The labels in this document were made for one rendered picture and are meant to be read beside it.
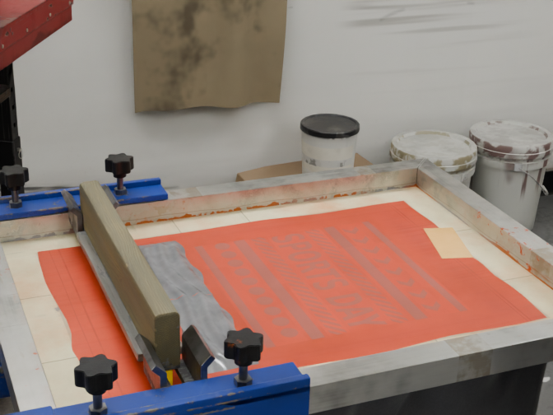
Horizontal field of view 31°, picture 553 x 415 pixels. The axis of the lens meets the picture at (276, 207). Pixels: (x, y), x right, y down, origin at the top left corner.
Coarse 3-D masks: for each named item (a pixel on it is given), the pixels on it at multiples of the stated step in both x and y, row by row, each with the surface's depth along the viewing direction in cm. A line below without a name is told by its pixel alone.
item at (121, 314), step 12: (84, 240) 143; (84, 252) 141; (96, 264) 136; (96, 276) 134; (108, 276) 133; (108, 288) 130; (108, 300) 129; (120, 300) 127; (120, 312) 125; (120, 324) 123; (132, 324) 122; (132, 336) 120; (132, 348) 118; (180, 348) 118
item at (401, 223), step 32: (256, 224) 159; (288, 224) 159; (320, 224) 160; (384, 224) 160; (416, 224) 161; (64, 256) 147; (192, 256) 148; (416, 256) 150; (64, 288) 138; (96, 288) 138
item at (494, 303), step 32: (448, 288) 141; (480, 288) 141; (512, 288) 142; (96, 320) 130; (416, 320) 133; (448, 320) 133; (480, 320) 133; (512, 320) 134; (96, 352) 123; (128, 352) 124; (288, 352) 125; (320, 352) 125; (352, 352) 125; (128, 384) 118
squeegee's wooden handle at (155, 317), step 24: (96, 192) 142; (96, 216) 136; (96, 240) 138; (120, 240) 128; (120, 264) 125; (144, 264) 122; (120, 288) 127; (144, 288) 117; (144, 312) 116; (168, 312) 112; (144, 336) 117; (168, 336) 113; (168, 360) 114
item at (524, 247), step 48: (192, 192) 161; (240, 192) 162; (288, 192) 166; (336, 192) 169; (432, 192) 170; (0, 240) 150; (528, 240) 148; (0, 288) 130; (0, 336) 120; (480, 336) 123; (528, 336) 123; (48, 384) 111; (336, 384) 113; (384, 384) 116; (432, 384) 119
